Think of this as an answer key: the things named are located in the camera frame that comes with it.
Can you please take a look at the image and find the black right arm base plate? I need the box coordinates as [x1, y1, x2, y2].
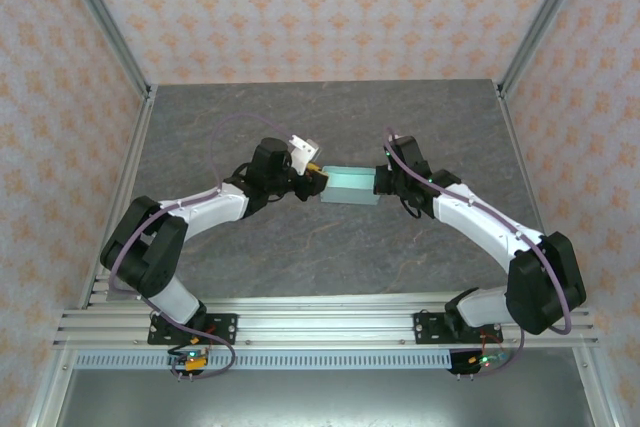
[413, 311, 504, 347]

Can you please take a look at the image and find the aluminium mounting rail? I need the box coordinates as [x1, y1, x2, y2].
[52, 296, 600, 349]

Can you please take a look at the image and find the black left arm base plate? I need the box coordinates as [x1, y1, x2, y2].
[147, 313, 239, 347]

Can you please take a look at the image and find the aluminium frame leg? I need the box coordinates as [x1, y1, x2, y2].
[24, 346, 79, 427]
[572, 346, 624, 427]

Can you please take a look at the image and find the circuit board with yellow connector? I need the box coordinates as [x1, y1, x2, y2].
[167, 348, 211, 382]

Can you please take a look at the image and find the light blue paper box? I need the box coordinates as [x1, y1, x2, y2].
[319, 165, 382, 208]

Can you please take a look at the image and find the aluminium table side rail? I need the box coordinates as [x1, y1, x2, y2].
[79, 85, 159, 309]
[496, 81, 591, 311]

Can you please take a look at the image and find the grey slotted cable duct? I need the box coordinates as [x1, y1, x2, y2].
[73, 349, 456, 371]

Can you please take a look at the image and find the aluminium frame post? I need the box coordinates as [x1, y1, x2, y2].
[497, 0, 599, 98]
[52, 0, 154, 101]

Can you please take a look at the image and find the grey metal panel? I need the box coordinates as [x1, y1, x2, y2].
[49, 369, 601, 427]

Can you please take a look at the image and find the circuit board with black bracket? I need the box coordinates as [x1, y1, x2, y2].
[448, 346, 511, 379]

